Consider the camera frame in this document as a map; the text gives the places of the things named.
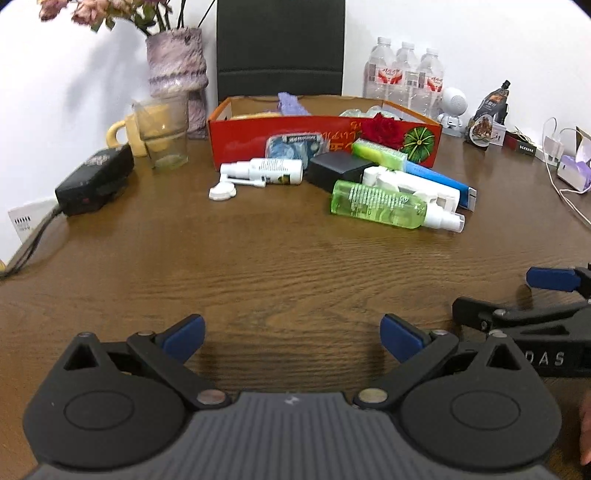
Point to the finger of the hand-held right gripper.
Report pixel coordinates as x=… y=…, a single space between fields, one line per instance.
x=552 y=278
x=480 y=312

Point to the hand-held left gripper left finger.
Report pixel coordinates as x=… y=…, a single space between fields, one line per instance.
x=185 y=339

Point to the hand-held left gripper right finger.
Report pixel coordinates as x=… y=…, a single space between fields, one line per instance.
x=400 y=340

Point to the wooden desktop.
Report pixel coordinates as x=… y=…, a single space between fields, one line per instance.
x=277 y=267

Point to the person's right hand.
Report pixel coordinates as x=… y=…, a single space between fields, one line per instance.
x=586 y=434

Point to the purple white carton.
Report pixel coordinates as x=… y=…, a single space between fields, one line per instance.
x=577 y=166

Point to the white charger plug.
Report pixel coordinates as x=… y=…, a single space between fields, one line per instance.
x=554 y=146

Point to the long blue box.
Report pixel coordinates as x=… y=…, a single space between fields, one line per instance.
x=443 y=182

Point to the small dark red box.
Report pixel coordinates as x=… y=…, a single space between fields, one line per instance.
x=519 y=146

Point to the green spray bottle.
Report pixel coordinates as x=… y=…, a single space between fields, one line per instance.
x=378 y=205

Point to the white plastic cap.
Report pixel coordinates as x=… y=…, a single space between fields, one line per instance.
x=221 y=192

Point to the small black box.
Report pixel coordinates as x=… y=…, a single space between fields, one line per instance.
x=337 y=170

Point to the black power adapter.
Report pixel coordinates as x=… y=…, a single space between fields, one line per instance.
x=94 y=180

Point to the dark spout pouch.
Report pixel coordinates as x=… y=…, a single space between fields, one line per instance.
x=494 y=104

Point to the white nasal spray bottle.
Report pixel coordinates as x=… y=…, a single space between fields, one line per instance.
x=268 y=171

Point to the green yellow packet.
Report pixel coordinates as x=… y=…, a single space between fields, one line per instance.
x=378 y=153

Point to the white robot figure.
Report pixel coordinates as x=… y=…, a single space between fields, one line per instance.
x=452 y=108

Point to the clear drinking glass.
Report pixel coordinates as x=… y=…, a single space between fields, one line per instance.
x=162 y=134

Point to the yellow mug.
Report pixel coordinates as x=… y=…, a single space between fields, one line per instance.
x=131 y=134

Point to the red cardboard box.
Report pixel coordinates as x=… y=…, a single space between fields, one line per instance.
x=332 y=131

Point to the blue blister pack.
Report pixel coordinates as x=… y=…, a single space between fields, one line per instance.
x=293 y=146

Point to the clear plastic wrap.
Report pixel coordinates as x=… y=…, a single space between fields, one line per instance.
x=360 y=112

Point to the clear water bottle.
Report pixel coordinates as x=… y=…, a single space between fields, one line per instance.
x=379 y=69
x=406 y=74
x=430 y=81

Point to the purple plastic item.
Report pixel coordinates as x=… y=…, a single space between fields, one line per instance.
x=292 y=104

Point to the purple textured vase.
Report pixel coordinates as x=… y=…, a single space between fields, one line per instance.
x=178 y=69

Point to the black chair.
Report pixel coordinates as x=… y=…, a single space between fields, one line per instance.
x=280 y=46

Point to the dried pink flowers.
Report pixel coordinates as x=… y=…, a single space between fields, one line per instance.
x=106 y=11

